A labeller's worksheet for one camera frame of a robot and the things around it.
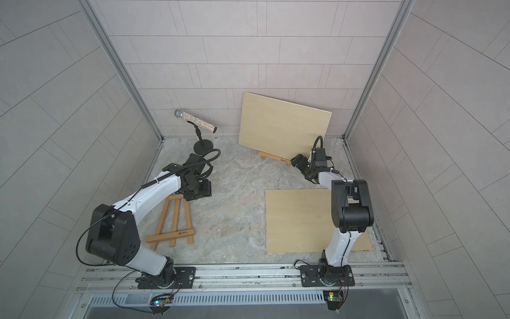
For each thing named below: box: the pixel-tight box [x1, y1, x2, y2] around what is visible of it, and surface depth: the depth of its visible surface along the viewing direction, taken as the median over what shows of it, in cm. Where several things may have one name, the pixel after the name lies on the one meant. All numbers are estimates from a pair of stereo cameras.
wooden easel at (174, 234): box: [146, 194, 196, 251], surface depth 82 cm
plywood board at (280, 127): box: [238, 91, 333, 161], surface depth 95 cm
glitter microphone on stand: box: [174, 108, 218, 155], surface depth 98 cm
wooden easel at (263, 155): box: [258, 150, 292, 167], surface depth 105 cm
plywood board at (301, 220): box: [264, 188, 375, 254], surface depth 87 cm
